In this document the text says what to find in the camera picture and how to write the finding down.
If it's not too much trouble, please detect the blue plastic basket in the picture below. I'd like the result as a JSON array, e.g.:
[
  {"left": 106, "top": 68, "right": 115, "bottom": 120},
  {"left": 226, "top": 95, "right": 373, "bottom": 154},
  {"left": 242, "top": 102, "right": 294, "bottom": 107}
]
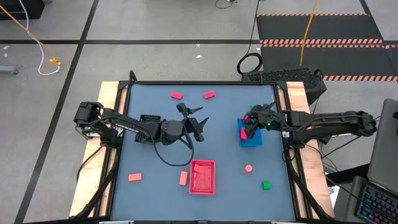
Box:
[{"left": 237, "top": 117, "right": 264, "bottom": 148}]

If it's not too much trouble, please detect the white floor cable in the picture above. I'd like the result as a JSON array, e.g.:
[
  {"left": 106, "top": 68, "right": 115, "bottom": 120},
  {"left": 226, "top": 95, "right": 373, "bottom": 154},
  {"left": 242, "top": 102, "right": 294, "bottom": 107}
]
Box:
[{"left": 17, "top": 0, "right": 62, "bottom": 77}]

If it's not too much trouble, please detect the orange floor cable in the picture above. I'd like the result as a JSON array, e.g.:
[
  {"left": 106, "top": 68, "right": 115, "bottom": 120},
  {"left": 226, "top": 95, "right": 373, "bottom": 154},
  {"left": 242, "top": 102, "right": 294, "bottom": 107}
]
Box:
[{"left": 0, "top": 5, "right": 55, "bottom": 60}]

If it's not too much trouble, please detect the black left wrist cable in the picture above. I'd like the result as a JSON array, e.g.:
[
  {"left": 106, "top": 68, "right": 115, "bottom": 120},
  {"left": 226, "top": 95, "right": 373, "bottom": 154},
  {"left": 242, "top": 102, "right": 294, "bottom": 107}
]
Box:
[{"left": 152, "top": 124, "right": 195, "bottom": 167}]

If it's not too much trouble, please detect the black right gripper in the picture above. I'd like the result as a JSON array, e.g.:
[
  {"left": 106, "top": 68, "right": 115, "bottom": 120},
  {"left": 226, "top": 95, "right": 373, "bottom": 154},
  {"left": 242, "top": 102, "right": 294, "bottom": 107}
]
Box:
[{"left": 248, "top": 102, "right": 285, "bottom": 138}]

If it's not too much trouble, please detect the black floor box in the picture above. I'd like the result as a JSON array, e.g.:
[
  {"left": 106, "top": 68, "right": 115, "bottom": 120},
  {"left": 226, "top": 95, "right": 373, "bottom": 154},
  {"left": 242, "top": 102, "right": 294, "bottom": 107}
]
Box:
[{"left": 0, "top": 0, "right": 45, "bottom": 21}]

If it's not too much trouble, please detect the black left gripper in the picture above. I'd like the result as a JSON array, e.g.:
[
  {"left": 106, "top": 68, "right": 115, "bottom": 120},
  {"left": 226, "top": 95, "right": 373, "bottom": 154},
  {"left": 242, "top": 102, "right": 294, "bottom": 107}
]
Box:
[{"left": 176, "top": 103, "right": 210, "bottom": 143}]

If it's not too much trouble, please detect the black striped floor mat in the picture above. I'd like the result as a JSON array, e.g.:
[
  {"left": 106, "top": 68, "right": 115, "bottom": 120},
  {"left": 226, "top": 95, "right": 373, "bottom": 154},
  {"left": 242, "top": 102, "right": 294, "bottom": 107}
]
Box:
[{"left": 256, "top": 14, "right": 398, "bottom": 83}]

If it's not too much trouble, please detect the backlit black keyboard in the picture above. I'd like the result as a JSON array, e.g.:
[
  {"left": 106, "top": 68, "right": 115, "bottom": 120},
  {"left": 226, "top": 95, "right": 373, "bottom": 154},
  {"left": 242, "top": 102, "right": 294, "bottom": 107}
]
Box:
[{"left": 354, "top": 183, "right": 398, "bottom": 224}]

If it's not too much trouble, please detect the red plastic basket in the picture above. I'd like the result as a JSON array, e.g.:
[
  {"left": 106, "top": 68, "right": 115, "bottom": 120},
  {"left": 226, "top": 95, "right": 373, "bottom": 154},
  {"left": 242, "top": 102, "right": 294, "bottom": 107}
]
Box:
[{"left": 188, "top": 159, "right": 216, "bottom": 196}]

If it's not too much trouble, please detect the black perforated computer tower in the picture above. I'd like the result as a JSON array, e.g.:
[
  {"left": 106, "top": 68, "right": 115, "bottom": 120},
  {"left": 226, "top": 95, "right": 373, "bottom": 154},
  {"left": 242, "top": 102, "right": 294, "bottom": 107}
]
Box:
[{"left": 241, "top": 67, "right": 328, "bottom": 106}]

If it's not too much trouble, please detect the long black cable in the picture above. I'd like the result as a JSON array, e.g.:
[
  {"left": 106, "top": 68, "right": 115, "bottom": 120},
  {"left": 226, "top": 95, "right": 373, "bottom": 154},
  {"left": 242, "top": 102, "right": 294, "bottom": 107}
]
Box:
[{"left": 236, "top": 0, "right": 264, "bottom": 75}]

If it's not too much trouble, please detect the black plastic basket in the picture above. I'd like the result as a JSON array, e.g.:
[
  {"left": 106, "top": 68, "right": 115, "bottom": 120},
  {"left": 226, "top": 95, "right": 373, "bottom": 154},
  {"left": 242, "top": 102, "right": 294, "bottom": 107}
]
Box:
[{"left": 134, "top": 114, "right": 162, "bottom": 144}]

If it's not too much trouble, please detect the wooden side board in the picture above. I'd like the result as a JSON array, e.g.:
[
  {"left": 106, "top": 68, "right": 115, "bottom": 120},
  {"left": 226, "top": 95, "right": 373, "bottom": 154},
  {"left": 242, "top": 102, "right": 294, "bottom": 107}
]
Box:
[
  {"left": 278, "top": 81, "right": 335, "bottom": 218},
  {"left": 68, "top": 81, "right": 128, "bottom": 218}
]

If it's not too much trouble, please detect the long yellow cable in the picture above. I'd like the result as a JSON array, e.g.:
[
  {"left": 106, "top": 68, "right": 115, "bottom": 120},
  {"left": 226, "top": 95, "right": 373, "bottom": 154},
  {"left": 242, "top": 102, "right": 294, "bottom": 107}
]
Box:
[{"left": 298, "top": 0, "right": 320, "bottom": 67}]

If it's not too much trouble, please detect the black table frame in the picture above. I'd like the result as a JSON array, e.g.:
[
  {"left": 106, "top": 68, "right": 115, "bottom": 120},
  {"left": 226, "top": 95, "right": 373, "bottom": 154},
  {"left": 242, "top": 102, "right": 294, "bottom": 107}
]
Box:
[{"left": 74, "top": 70, "right": 333, "bottom": 224}]

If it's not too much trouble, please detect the grey laptop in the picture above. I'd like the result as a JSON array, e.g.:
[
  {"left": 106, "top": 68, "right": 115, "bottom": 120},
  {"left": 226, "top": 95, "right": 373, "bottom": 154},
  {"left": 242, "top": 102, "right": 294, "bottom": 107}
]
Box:
[{"left": 367, "top": 98, "right": 398, "bottom": 195}]

